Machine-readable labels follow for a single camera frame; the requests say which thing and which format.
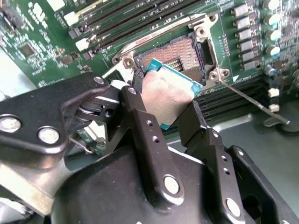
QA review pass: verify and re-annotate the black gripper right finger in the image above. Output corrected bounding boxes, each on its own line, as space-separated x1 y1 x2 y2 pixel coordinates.
177 99 245 220

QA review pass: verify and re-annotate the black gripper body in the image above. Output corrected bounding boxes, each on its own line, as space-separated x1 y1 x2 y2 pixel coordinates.
51 145 292 224

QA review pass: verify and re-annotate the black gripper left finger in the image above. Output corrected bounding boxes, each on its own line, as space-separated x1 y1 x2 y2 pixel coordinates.
0 71 186 212

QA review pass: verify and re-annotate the silver CPU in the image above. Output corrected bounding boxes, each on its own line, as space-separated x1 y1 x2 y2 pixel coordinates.
140 57 204 130

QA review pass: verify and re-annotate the metal locking lever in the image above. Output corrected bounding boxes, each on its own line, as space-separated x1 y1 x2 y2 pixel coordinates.
218 78 292 125

